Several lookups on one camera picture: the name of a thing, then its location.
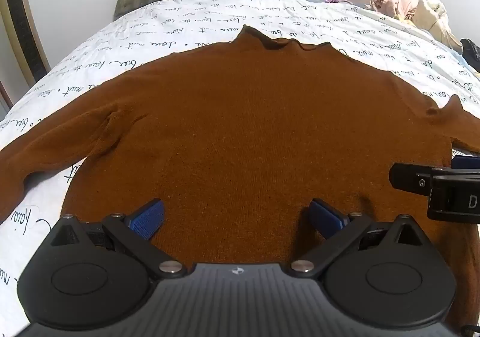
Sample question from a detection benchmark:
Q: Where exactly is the gold tower air conditioner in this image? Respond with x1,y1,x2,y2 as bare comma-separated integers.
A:
0,0,51,86

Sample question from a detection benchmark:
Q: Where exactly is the white script-printed bedspread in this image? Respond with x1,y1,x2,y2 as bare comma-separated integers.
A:
0,0,480,337

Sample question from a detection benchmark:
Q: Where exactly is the brown knit sweater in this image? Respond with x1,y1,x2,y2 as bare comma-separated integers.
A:
0,25,480,326

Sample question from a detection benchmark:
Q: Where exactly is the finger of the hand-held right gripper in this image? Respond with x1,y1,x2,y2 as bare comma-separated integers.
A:
389,163,436,196
451,156,480,170

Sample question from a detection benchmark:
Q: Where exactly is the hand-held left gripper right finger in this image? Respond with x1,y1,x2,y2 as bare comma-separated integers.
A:
290,198,424,278

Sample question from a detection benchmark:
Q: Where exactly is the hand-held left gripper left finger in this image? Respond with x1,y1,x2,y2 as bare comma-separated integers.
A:
50,199,187,279

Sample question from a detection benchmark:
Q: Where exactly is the cream padded jacket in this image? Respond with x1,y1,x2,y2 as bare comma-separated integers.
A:
407,0,464,51

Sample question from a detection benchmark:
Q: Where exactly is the black cloth item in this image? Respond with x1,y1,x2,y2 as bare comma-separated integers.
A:
460,38,480,71

